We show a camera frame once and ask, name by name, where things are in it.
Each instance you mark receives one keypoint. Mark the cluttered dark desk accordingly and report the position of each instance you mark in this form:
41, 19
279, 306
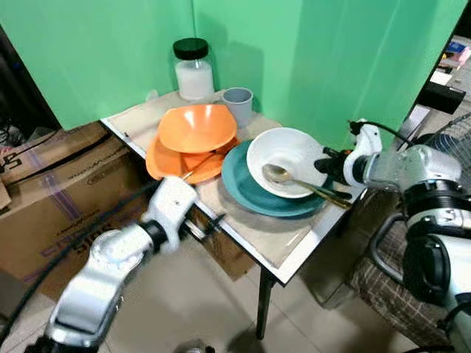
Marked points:
449, 77

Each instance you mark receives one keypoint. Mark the grey cup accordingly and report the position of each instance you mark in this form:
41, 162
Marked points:
238, 107

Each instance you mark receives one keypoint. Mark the thin gold utensil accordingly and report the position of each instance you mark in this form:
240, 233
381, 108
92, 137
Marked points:
199, 168

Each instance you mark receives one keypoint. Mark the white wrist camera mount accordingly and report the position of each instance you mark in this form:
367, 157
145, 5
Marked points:
368, 143
171, 202

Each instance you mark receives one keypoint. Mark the white bowl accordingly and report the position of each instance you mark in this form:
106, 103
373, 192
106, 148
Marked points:
291, 151

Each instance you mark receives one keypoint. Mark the beige table with white edge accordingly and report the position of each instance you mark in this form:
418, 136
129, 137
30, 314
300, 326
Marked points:
272, 239

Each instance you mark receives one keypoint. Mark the brown cardboard box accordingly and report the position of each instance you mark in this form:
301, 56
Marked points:
66, 191

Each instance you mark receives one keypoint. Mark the orange bowl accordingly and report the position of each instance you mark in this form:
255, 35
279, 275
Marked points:
197, 126

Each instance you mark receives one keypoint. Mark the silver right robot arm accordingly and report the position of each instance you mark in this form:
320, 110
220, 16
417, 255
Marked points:
434, 220

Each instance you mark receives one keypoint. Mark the gold metal spoon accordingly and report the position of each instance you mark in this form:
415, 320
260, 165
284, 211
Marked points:
278, 173

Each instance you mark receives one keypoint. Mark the teal plate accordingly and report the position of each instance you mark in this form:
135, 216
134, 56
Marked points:
246, 193

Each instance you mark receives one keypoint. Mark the green backdrop screen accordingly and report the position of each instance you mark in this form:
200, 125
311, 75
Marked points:
309, 66

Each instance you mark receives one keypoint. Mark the orange plate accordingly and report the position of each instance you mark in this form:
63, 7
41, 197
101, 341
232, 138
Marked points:
165, 165

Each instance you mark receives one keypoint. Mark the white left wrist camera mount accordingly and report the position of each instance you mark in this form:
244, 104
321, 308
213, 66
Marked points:
171, 202

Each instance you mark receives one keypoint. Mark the glass jar with black lid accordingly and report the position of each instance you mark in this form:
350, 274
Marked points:
194, 77

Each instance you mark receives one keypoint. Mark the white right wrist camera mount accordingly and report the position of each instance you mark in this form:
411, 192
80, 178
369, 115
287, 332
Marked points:
368, 143

